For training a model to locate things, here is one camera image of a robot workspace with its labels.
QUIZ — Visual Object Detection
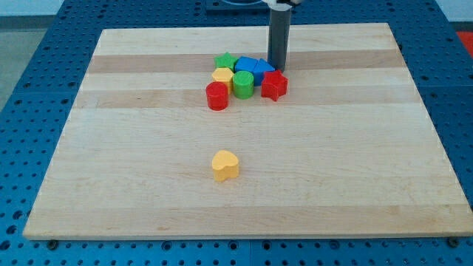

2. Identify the green star block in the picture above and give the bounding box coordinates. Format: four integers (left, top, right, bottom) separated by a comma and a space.
214, 52, 238, 72

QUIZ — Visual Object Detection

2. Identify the blue triangle block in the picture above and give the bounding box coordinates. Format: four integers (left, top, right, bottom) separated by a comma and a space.
252, 58, 275, 86

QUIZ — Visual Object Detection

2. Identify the green cylinder block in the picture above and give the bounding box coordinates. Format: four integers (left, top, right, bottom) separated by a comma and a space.
233, 71, 254, 100

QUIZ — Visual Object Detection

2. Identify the red star block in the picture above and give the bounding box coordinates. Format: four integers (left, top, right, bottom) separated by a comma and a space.
261, 70, 288, 101

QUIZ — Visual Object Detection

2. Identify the red cylinder block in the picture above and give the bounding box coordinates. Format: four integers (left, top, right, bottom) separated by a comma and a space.
205, 81, 229, 111

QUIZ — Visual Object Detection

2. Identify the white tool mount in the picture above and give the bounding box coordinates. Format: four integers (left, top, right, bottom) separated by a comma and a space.
262, 0, 303, 10

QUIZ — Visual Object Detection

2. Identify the wooden board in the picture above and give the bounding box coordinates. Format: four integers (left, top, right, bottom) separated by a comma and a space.
23, 23, 472, 240

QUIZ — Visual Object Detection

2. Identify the blue cube block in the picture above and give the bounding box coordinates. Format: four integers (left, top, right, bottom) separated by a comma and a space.
234, 56, 258, 72

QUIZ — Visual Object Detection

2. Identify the yellow heart block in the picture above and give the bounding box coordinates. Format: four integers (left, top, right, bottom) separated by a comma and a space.
211, 150, 239, 182

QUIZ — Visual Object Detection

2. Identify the yellow pentagon block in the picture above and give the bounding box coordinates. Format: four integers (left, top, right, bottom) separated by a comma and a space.
211, 67, 234, 95

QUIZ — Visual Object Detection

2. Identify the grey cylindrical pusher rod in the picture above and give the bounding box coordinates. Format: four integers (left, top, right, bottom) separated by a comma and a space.
267, 7, 291, 72

